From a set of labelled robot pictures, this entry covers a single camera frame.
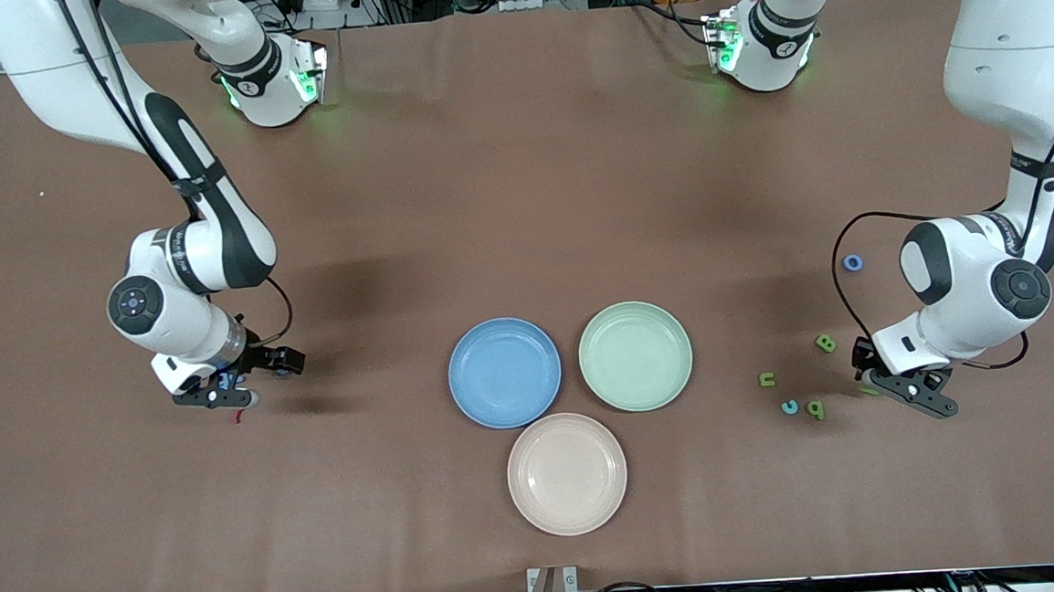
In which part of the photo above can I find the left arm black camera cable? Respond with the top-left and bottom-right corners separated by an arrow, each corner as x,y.
816,0 -> 1054,380

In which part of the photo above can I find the light green round plate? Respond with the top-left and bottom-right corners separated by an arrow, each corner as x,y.
575,298 -> 697,416

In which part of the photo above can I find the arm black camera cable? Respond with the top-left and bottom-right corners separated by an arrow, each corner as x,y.
816,0 -> 1054,380
56,0 -> 298,361

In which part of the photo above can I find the blue round plate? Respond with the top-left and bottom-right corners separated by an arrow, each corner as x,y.
445,314 -> 566,432

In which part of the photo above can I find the beige round plate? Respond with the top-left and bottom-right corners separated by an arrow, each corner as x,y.
503,409 -> 632,540

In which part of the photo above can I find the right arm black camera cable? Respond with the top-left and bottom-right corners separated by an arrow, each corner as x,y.
56,0 -> 298,361

